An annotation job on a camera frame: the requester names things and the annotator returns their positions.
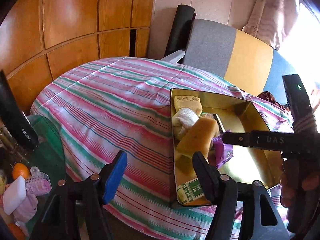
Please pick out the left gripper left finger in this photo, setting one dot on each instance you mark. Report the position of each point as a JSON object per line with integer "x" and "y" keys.
{"x": 59, "y": 219}

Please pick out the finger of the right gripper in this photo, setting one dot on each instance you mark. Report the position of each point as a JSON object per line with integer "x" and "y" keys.
{"x": 273, "y": 141}

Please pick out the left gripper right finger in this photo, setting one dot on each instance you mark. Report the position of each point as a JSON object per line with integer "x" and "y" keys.
{"x": 260, "y": 218}

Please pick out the green white small box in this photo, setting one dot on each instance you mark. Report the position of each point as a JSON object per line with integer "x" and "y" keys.
{"x": 189, "y": 191}

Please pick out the purple snack packet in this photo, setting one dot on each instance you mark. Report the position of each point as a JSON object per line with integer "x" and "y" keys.
{"x": 223, "y": 152}

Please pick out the large yellow sponge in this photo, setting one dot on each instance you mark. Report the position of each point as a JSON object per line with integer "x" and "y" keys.
{"x": 199, "y": 138}

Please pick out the white knitted cloth roll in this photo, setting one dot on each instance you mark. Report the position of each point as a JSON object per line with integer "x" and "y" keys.
{"x": 182, "y": 121}

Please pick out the small yellow sponge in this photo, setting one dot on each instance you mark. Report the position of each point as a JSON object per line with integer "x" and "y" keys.
{"x": 191, "y": 102}

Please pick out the person right hand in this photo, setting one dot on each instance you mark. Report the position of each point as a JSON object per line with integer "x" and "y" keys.
{"x": 289, "y": 181}

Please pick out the pink hair rollers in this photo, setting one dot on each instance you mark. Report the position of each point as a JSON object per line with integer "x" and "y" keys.
{"x": 38, "y": 183}

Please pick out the dark red cloth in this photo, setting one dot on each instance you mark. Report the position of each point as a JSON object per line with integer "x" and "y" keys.
{"x": 267, "y": 96}

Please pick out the white sponge block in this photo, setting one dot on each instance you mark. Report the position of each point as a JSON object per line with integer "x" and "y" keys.
{"x": 14, "y": 195}

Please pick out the orange fruit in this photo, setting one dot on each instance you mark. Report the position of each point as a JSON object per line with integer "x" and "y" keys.
{"x": 19, "y": 169}

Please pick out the gold metal tin tray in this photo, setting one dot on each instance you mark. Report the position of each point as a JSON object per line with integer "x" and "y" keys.
{"x": 248, "y": 164}

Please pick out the striped pink green bedsheet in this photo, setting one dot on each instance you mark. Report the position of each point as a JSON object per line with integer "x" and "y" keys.
{"x": 123, "y": 103}

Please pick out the grey yellow blue chair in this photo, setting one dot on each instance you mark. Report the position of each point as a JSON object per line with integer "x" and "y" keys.
{"x": 239, "y": 58}

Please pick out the black rolled mat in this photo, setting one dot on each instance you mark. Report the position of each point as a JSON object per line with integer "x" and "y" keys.
{"x": 180, "y": 30}

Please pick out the wooden wardrobe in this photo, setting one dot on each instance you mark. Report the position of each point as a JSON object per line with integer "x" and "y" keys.
{"x": 42, "y": 39}

